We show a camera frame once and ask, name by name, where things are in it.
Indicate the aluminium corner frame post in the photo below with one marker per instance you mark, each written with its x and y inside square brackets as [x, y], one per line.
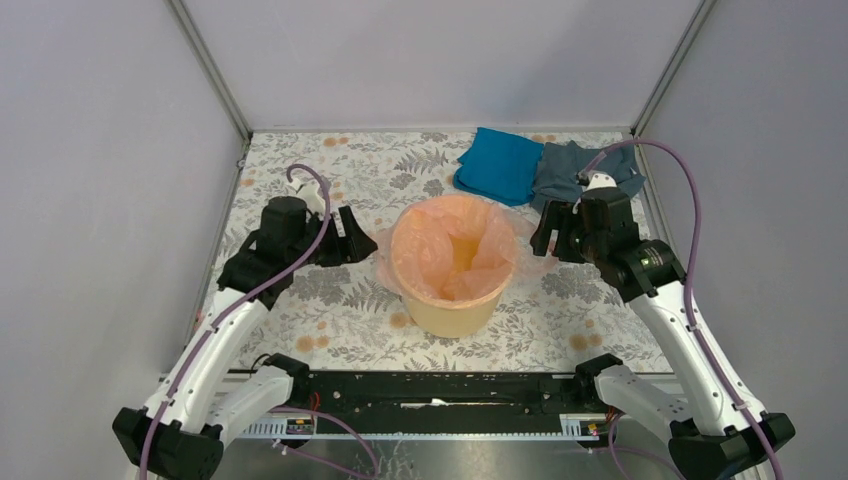
[203, 55]
[687, 40]

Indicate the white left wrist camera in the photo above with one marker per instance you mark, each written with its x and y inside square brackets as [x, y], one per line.
[311, 194]

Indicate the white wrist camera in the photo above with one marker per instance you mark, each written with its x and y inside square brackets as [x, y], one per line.
[311, 194]
[593, 180]

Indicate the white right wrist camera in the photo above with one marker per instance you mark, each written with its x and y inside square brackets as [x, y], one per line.
[593, 180]

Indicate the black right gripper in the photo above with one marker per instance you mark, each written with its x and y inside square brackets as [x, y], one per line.
[557, 215]

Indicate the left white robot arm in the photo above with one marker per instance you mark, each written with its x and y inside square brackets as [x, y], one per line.
[182, 430]

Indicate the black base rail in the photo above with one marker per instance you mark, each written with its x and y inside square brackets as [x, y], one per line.
[382, 402]

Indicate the aluminium corner frame post left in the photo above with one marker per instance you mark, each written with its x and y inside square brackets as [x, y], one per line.
[203, 55]

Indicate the grey crumpled cloth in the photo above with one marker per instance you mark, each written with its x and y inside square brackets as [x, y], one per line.
[557, 170]

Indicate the blue folded cloth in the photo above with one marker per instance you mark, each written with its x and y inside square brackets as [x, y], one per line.
[500, 166]

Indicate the pink plastic trash bag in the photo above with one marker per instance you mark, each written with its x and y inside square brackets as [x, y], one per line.
[457, 248]

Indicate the yellow plastic trash bin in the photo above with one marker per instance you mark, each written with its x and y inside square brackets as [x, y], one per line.
[451, 319]

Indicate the floral patterned table mat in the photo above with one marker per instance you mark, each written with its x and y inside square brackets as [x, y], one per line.
[343, 318]

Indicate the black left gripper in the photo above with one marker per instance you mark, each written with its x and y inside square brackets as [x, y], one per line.
[355, 245]

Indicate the aluminium corner frame post right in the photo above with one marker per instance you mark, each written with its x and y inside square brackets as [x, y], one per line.
[687, 40]

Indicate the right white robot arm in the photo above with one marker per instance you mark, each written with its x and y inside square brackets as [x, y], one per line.
[720, 429]

